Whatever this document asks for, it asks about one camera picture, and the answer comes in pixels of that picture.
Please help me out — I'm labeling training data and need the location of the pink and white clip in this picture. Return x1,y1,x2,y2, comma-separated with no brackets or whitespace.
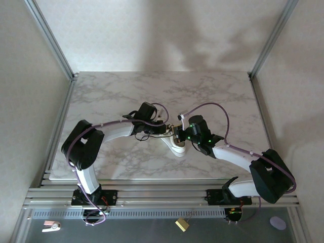
42,220,62,233

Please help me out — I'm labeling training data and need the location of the grey slotted cable duct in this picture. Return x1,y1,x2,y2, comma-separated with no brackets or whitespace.
32,208,226,220

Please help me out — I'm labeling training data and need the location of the aluminium corner post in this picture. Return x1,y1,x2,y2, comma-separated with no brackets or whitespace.
249,0,300,78
24,0,78,79

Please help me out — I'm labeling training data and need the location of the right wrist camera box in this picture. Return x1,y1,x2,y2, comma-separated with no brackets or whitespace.
177,113,187,130

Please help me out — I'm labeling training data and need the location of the brass padlock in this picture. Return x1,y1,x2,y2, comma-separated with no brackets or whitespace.
175,210,196,232

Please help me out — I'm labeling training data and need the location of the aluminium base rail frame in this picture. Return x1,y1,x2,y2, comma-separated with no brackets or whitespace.
22,178,301,210

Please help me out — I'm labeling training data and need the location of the white shoe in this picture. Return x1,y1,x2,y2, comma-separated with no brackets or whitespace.
160,133,187,158

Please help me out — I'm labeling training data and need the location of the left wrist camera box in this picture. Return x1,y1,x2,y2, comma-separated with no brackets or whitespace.
155,108,166,123

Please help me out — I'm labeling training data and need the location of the aluminium side rail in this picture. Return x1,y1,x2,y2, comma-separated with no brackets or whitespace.
249,75,285,187
37,77,77,188

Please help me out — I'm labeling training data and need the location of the purple oval object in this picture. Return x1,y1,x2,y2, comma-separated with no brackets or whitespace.
269,216,287,231

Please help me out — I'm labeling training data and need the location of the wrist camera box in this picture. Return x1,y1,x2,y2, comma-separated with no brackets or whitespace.
155,108,166,123
177,113,187,130

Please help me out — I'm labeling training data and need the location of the base electronics board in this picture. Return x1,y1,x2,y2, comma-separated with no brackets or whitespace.
81,208,111,221
223,207,244,224

